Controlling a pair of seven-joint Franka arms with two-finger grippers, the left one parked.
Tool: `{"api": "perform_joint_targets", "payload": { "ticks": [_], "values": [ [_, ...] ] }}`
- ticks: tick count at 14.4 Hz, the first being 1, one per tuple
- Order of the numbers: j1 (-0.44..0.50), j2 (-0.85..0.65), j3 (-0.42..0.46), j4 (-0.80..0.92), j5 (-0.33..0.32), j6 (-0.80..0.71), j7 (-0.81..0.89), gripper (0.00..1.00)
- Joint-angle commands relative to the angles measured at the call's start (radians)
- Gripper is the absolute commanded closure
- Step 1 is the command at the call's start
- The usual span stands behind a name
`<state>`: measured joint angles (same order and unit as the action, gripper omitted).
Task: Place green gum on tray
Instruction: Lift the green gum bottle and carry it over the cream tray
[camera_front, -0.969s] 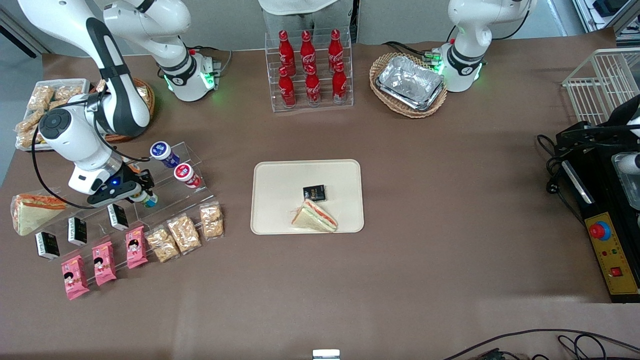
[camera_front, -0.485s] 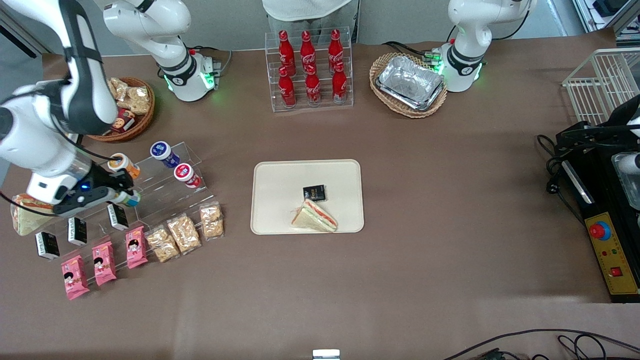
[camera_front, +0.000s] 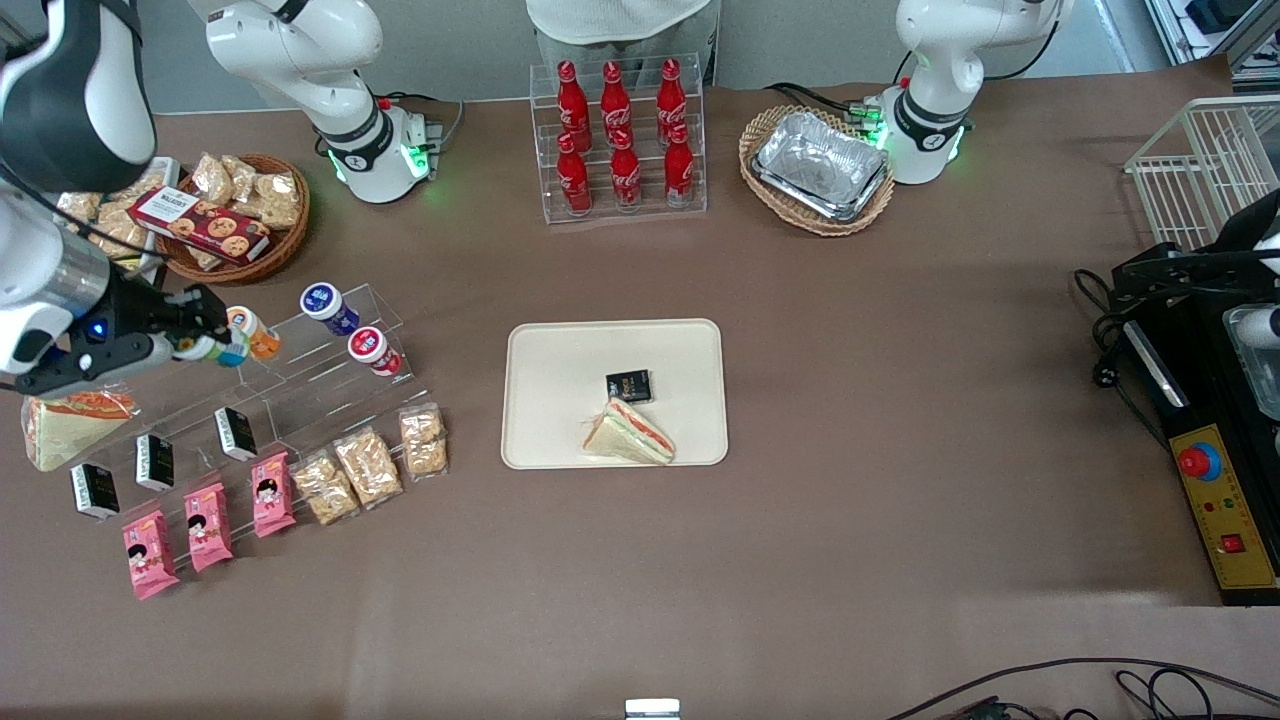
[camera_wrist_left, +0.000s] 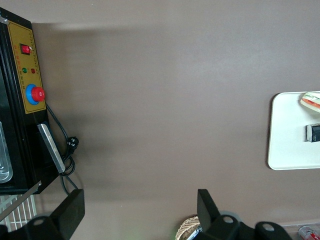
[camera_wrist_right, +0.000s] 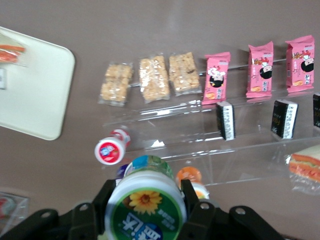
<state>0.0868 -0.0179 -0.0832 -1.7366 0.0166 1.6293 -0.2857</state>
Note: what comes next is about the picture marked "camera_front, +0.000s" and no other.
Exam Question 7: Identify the red gum bottle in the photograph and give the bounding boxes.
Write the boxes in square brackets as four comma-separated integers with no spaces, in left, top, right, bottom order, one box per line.
[347,326,405,379]

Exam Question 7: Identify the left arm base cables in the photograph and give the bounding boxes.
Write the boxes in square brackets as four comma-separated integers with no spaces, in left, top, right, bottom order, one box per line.
[763,81,886,129]

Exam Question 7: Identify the pink snack pack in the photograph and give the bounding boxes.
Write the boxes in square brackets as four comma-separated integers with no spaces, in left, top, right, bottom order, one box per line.
[121,509,182,602]
[249,451,298,540]
[182,482,235,574]

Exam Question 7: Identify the clear acrylic bottle rack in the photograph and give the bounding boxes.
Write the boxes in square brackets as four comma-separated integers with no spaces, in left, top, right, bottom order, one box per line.
[529,54,709,225]

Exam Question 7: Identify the white wire rack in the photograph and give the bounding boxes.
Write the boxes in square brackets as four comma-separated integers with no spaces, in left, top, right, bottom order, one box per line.
[1124,95,1280,253]

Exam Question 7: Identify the green gum bottle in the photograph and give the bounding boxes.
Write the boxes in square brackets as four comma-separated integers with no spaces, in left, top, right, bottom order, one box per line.
[180,333,252,370]

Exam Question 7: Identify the black machine power cable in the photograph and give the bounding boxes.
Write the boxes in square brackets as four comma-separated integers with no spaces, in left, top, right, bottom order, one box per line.
[1073,267,1169,446]

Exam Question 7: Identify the person in white shirt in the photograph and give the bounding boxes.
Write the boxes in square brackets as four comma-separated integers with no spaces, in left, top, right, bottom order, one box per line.
[524,0,721,86]

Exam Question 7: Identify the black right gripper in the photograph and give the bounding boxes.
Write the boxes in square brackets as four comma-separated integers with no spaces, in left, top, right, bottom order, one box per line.
[14,268,233,398]

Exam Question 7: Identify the stack of foil trays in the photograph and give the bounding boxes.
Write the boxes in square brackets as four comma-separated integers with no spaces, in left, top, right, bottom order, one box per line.
[751,110,890,224]

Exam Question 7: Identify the cream plastic tray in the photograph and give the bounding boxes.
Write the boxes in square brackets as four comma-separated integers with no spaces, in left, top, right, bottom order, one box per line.
[500,318,730,471]

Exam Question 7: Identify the clear bag of nut brittle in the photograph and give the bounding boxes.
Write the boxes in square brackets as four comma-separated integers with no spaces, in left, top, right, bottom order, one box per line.
[291,451,361,528]
[398,402,449,481]
[333,427,405,511]

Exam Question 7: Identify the brown wicker snack basket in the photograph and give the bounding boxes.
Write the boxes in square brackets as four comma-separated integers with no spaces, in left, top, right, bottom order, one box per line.
[153,152,312,287]

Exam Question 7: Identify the black floor cables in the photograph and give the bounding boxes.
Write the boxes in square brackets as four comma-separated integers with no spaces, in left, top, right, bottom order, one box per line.
[885,657,1280,720]

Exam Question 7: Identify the red cola bottle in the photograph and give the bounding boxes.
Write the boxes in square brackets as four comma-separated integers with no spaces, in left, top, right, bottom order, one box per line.
[556,132,594,217]
[609,128,644,212]
[663,122,696,209]
[599,61,634,149]
[555,60,592,151]
[655,58,688,141]

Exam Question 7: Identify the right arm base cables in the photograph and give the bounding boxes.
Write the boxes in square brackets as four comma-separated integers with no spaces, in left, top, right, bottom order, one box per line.
[375,92,468,153]

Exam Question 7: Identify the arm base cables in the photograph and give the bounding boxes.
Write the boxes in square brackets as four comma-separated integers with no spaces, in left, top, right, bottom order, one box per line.
[375,92,468,153]
[763,81,886,129]

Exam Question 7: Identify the clear bag of puffed snack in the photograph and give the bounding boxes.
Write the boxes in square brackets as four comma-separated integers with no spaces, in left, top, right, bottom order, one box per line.
[54,189,103,229]
[236,160,304,232]
[192,153,237,208]
[92,198,153,259]

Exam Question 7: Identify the triangle sandwich in wrapper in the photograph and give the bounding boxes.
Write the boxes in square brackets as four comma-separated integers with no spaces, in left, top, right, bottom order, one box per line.
[582,396,677,467]
[21,390,138,473]

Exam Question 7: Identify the blue gum bottle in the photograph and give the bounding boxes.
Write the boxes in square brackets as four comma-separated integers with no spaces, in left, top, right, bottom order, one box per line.
[299,282,361,338]

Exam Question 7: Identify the metal frame shelving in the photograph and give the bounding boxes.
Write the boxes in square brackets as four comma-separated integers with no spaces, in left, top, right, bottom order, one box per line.
[1143,0,1280,93]

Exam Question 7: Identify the orange gum bottle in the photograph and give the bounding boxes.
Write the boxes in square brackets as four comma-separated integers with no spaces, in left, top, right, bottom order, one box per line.
[226,306,283,362]

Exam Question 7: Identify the wicker basket with foil trays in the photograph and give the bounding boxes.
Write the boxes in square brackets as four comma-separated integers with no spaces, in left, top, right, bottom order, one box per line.
[738,104,897,239]

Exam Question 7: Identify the red cookie box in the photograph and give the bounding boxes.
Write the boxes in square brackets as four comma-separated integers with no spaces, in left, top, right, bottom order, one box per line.
[129,186,272,267]

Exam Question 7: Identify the clear acrylic stepped stand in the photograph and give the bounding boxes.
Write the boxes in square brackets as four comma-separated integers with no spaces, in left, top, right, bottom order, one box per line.
[88,284,433,506]

